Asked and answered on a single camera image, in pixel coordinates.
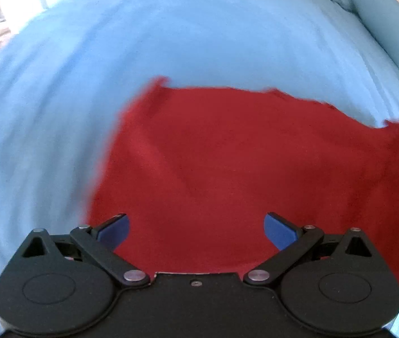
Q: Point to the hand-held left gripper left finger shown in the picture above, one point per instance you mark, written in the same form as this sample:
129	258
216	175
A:
115	231

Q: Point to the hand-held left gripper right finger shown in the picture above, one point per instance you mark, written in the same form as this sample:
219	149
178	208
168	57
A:
279	233

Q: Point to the red knit sweater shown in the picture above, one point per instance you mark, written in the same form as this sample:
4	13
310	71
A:
238	148

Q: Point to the bed with blue sheet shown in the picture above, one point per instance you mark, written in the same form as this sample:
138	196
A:
150	35

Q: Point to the folded blue duvet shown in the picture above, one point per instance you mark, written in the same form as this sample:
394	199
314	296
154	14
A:
386	17

